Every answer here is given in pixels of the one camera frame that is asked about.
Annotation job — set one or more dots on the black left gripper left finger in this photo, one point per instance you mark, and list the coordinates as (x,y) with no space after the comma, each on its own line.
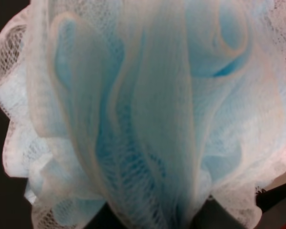
(105,219)

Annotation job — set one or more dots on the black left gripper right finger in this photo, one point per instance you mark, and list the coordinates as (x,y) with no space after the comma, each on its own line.
(271,202)

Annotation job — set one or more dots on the blue white bath loofah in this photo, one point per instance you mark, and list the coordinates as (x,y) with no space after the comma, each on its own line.
(149,106)

